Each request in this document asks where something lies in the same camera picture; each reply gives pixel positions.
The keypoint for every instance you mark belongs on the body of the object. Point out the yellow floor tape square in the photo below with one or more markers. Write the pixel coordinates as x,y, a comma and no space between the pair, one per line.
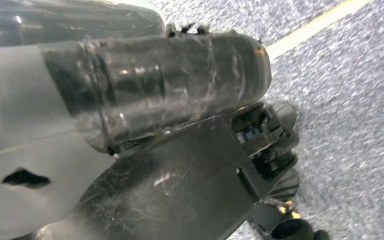
311,26

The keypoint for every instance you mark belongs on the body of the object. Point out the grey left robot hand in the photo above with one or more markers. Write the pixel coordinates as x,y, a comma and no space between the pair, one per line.
162,86

